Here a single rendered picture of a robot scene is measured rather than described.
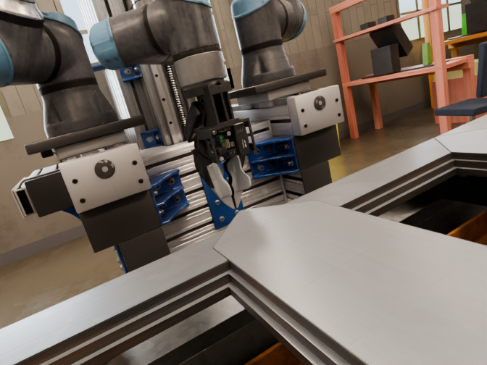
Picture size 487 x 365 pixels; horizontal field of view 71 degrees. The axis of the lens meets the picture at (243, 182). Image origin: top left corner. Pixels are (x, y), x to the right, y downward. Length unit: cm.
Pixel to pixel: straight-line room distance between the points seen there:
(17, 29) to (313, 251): 57
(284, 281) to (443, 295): 14
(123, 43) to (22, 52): 20
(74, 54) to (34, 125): 304
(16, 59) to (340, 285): 60
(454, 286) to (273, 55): 74
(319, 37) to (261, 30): 416
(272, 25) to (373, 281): 75
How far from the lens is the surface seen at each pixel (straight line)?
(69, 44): 80
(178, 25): 54
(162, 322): 41
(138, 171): 66
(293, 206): 53
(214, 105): 51
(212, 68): 53
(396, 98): 605
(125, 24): 58
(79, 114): 77
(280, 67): 94
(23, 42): 70
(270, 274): 37
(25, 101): 385
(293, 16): 108
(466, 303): 32
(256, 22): 95
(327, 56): 511
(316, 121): 83
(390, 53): 461
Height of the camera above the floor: 104
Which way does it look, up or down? 15 degrees down
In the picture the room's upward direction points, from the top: 14 degrees counter-clockwise
